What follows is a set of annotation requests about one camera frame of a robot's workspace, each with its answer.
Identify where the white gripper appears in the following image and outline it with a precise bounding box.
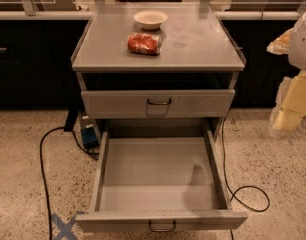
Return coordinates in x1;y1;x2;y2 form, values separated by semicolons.
267;28;306;137

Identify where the grey drawer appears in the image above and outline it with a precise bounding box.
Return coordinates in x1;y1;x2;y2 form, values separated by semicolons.
81;89;235;119
77;130;248;233

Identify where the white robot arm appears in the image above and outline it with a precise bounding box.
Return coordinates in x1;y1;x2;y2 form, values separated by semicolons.
267;11;306;137

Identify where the grey drawer cabinet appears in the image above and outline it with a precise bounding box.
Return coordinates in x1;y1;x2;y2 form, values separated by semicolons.
72;3;245;144

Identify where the grey top drawer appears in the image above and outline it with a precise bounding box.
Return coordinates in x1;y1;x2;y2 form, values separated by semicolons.
81;89;235;119

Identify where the white bowl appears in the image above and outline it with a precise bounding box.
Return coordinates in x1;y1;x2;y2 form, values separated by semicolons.
134;10;168;30

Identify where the red soda can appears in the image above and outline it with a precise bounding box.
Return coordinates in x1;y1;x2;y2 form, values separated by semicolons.
127;33;162;55

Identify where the blue power box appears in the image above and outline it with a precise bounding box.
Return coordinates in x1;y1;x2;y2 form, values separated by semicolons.
79;112;98;149

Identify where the dark counter with cabinets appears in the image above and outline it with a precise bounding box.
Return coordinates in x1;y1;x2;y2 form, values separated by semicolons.
0;20;299;109

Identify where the blue tape cross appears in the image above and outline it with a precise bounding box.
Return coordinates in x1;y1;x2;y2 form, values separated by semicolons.
51;213;78;240

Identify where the black cable left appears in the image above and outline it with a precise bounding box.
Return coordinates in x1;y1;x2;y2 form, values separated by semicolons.
39;126;100;240

